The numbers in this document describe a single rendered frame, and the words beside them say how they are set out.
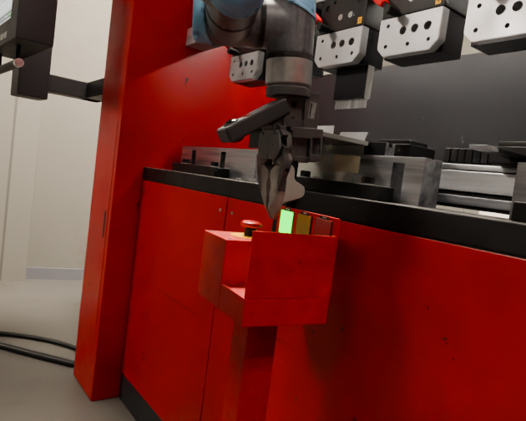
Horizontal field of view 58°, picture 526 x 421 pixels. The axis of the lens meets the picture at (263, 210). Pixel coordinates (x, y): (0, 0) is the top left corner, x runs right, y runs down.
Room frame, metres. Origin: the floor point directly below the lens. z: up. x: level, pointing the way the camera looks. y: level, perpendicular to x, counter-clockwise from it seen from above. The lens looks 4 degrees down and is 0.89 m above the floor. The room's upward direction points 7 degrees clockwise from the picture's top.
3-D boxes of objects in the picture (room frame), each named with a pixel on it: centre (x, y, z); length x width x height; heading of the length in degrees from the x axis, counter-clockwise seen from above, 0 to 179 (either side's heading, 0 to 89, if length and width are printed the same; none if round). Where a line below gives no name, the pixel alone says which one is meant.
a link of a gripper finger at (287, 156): (0.76, -0.02, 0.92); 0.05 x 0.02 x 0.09; 28
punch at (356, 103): (1.14, -0.17, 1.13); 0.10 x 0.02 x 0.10; 37
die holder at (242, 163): (1.58, 0.15, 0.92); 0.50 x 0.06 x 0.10; 37
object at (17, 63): (1.82, 1.04, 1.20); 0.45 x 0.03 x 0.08; 41
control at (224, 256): (0.84, -0.01, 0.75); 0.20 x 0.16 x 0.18; 28
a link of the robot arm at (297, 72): (0.78, -0.01, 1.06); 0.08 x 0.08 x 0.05
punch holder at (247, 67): (1.48, 0.08, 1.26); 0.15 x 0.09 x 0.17; 37
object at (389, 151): (1.11, -0.19, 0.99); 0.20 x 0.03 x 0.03; 37
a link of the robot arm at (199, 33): (0.74, 0.09, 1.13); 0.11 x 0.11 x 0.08; 8
